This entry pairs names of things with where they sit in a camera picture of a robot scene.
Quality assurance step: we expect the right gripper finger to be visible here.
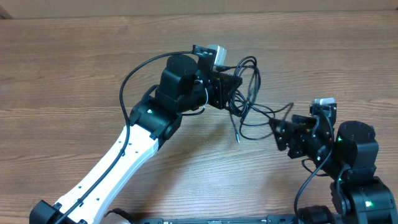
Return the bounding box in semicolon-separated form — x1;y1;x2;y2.
292;114;316;129
269;118;297;151

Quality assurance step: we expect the black usb cable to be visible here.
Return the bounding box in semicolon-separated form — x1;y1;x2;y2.
215;55;295;144

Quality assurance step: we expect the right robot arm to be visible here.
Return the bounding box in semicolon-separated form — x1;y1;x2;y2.
269;103;397;223

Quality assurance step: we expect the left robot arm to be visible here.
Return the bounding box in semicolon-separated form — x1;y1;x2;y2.
29;50;242;223

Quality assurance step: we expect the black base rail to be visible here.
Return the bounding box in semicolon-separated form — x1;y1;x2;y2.
133;215;301;224

